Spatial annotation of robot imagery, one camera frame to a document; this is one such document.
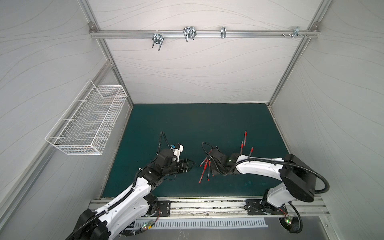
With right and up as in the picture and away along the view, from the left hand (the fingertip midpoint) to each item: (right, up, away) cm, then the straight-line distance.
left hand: (190, 165), depth 77 cm
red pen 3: (+33, +6, +19) cm, 38 cm away
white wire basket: (-49, +21, -8) cm, 54 cm away
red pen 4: (+8, -5, +9) cm, 14 cm away
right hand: (+13, -4, +9) cm, 16 cm away
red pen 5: (+13, -8, +7) cm, 17 cm away
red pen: (+38, +13, +24) cm, 47 cm away
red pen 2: (+38, +3, +17) cm, 42 cm away
